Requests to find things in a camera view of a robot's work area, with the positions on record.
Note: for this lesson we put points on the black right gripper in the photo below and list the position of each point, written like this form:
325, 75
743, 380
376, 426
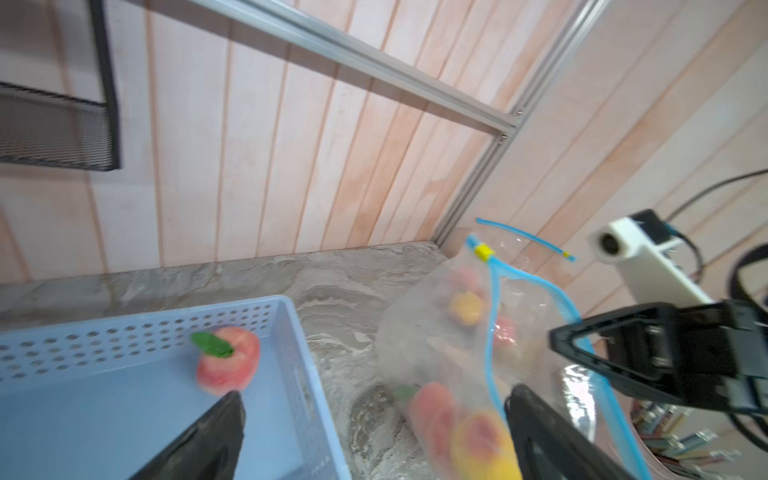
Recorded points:
711, 357

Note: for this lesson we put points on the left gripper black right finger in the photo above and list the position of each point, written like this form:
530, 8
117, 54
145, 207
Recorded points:
549, 447

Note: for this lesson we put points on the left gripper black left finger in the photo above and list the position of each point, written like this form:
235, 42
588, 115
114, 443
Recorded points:
208, 449

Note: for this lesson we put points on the clear zip-top bag with label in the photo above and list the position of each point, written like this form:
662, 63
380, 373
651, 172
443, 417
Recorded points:
416, 345

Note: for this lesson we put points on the yellow red peach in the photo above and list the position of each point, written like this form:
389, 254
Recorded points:
467, 308

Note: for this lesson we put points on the clear zip-top bag blue zipper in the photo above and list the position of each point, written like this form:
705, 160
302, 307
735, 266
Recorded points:
505, 256

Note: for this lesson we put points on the large pink peach front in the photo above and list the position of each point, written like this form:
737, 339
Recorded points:
467, 279

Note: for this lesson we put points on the yellow mango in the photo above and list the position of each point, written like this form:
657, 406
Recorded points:
481, 448

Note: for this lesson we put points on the bundle of coloured pencils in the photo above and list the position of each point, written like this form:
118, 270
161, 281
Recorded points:
670, 451

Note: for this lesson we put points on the light blue plastic basket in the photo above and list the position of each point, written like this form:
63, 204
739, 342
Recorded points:
99, 399

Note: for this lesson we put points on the aluminium wall frame rail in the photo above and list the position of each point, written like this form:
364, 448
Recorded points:
302, 30

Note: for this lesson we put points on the black mesh wall basket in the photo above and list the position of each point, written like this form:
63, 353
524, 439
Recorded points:
47, 129

